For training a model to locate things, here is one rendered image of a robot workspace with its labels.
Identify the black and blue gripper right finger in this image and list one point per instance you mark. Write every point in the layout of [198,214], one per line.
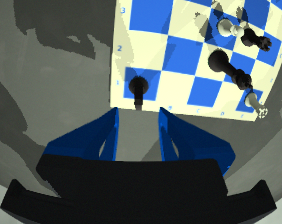
[192,142]

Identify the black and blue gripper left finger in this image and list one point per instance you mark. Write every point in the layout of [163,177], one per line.
[86,141]

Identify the blue and cream chessboard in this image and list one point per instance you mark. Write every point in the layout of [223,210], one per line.
[168,43]

